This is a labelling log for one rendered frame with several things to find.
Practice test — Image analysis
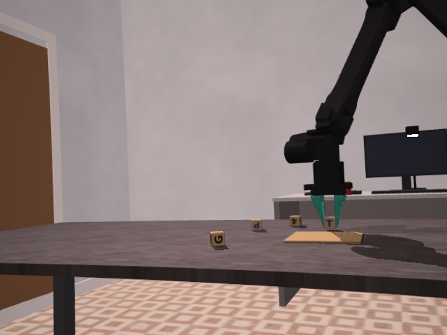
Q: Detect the tan flat mat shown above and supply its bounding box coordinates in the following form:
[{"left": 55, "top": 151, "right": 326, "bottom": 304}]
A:
[{"left": 284, "top": 232, "right": 363, "bottom": 244}]

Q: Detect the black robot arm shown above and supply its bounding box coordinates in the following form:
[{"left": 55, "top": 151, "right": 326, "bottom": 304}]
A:
[{"left": 284, "top": 0, "right": 447, "bottom": 164}]

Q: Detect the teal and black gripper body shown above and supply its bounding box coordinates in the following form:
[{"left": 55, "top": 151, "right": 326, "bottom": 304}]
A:
[{"left": 304, "top": 159, "right": 353, "bottom": 195}]

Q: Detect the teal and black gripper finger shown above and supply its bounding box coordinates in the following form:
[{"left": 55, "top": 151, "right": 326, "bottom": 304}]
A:
[
  {"left": 311, "top": 195, "right": 325, "bottom": 227},
  {"left": 334, "top": 195, "right": 346, "bottom": 227}
]

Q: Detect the tan letter block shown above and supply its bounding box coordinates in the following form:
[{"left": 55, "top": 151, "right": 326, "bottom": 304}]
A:
[
  {"left": 210, "top": 231, "right": 225, "bottom": 246},
  {"left": 251, "top": 219, "right": 262, "bottom": 230},
  {"left": 323, "top": 217, "right": 336, "bottom": 229},
  {"left": 290, "top": 216, "right": 302, "bottom": 226}
]

